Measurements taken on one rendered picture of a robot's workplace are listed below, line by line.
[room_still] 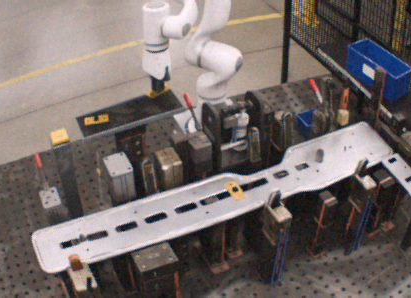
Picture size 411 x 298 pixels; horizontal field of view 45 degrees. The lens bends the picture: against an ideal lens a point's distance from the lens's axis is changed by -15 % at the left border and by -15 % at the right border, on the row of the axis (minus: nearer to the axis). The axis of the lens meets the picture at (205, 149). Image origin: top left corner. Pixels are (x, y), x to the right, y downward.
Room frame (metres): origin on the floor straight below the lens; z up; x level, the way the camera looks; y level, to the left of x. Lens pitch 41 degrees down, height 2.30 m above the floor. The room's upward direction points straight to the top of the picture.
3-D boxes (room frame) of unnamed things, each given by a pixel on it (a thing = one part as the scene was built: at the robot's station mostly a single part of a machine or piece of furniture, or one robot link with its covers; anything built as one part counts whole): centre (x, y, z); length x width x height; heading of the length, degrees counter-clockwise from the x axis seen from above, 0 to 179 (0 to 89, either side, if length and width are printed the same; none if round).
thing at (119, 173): (1.32, 0.27, 0.90); 0.13 x 0.10 x 0.41; 26
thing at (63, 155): (1.40, 0.49, 0.92); 0.08 x 0.08 x 0.44; 26
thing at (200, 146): (1.47, 0.02, 0.89); 0.13 x 0.11 x 0.38; 26
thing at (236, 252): (1.32, -0.09, 0.84); 0.13 x 0.05 x 0.29; 26
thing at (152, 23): (1.55, 0.15, 1.49); 0.09 x 0.08 x 0.13; 60
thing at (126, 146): (1.51, 0.26, 0.92); 0.10 x 0.08 x 0.45; 116
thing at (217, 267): (1.27, -0.02, 0.84); 0.17 x 0.06 x 0.29; 26
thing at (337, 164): (1.29, -0.08, 1.00); 1.38 x 0.22 x 0.02; 116
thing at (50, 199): (1.20, 0.51, 0.88); 0.11 x 0.10 x 0.36; 26
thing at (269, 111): (1.60, -0.20, 0.91); 0.07 x 0.05 x 0.42; 26
